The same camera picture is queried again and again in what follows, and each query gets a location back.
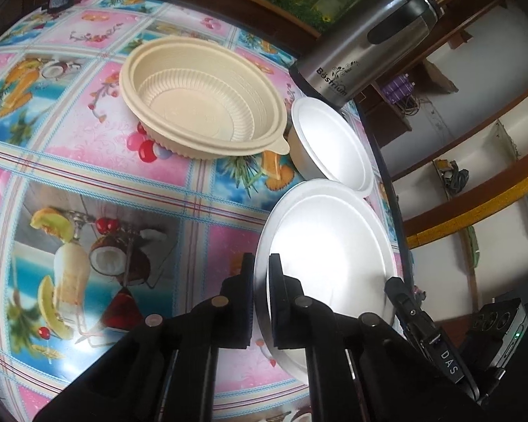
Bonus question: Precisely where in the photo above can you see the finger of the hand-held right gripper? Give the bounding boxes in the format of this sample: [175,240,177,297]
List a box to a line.
[385,276,478,401]

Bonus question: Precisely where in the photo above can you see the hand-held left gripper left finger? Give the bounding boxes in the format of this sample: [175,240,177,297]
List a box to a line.
[35,252,256,422]

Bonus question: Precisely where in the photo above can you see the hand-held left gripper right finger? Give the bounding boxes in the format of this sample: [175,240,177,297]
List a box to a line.
[268,254,480,422]

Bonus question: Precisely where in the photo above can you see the white paper plate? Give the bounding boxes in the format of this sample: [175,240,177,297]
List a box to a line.
[253,179,397,383]

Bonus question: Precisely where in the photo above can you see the white paper bowl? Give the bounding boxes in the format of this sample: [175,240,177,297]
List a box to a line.
[288,97,376,198]

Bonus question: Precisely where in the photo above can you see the wooden shelf unit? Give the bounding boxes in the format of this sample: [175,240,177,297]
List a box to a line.
[356,0,528,317]

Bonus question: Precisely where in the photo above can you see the purple packets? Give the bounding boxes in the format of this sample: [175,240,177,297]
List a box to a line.
[383,75,415,104]

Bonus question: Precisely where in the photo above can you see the stainless steel thermos jug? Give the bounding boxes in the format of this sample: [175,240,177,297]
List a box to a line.
[288,0,445,108]

